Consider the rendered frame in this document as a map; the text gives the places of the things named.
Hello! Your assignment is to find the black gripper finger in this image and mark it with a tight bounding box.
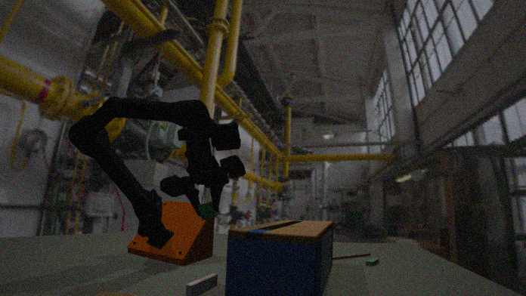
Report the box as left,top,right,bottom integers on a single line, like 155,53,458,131
177,183,201,217
208,172,229,212

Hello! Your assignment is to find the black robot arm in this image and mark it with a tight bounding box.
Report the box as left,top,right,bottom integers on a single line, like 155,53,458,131
68,97,240,249

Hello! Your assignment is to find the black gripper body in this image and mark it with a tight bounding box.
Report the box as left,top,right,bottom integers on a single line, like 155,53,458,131
159,143,246,197

